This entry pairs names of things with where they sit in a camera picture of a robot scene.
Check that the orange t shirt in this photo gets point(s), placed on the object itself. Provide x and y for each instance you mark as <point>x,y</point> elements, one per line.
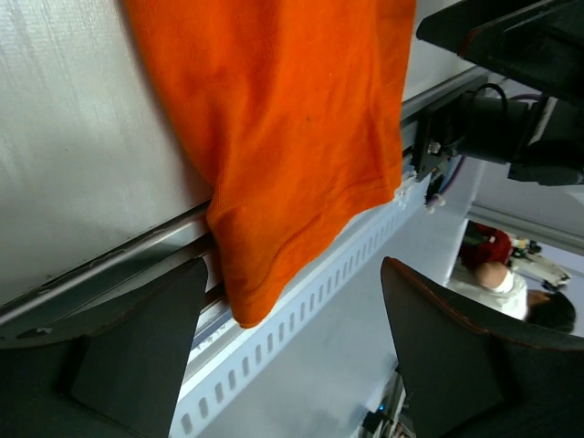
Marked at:
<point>291,111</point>

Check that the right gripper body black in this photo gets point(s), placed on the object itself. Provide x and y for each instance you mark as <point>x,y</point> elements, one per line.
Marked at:
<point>536,43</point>

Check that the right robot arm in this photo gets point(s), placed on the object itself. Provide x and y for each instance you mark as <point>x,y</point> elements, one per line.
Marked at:
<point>541,142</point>

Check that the aluminium mounting rail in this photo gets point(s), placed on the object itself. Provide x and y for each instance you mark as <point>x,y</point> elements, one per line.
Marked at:
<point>59,309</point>

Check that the person in background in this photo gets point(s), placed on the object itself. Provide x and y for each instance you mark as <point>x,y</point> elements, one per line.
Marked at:
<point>481,274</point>

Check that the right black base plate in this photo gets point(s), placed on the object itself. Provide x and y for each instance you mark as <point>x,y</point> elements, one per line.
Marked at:
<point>435,132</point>

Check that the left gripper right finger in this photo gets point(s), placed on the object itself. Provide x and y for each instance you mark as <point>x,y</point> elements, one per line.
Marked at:
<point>470,371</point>

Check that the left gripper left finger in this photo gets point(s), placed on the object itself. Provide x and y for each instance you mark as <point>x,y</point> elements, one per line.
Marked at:
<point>114,370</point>

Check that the white slotted cable duct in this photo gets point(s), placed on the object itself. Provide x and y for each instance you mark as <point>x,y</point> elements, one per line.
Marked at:
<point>227,360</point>

